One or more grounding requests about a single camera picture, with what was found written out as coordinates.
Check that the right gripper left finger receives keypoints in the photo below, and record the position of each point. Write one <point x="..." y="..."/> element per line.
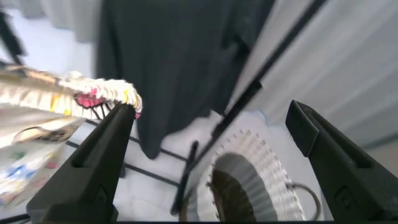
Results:
<point x="90" y="177"/>

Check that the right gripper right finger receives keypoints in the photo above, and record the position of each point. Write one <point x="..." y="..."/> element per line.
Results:
<point x="351" y="186"/>

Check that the cream printed garment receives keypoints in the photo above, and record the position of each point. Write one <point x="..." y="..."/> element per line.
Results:
<point x="40" y="99"/>

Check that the white laundry basket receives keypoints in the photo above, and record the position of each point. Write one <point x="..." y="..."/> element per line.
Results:
<point x="264" y="174"/>

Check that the dark grey garment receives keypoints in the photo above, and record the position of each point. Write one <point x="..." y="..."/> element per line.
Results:
<point x="174" y="62"/>

